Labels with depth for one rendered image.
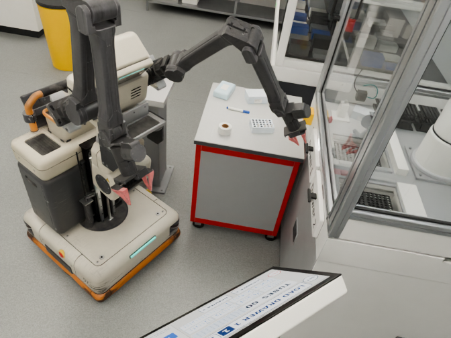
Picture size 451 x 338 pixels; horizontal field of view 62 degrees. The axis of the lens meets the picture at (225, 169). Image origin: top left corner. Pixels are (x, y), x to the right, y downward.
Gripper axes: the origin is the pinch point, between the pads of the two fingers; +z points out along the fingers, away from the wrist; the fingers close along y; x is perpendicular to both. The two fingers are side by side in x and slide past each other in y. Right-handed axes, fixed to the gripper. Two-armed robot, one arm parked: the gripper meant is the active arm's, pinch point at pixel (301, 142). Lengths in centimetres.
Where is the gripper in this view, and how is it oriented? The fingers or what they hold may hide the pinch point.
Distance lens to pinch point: 176.7
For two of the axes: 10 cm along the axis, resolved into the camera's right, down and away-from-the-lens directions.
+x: 1.1, -6.6, 7.4
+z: 4.7, 6.9, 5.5
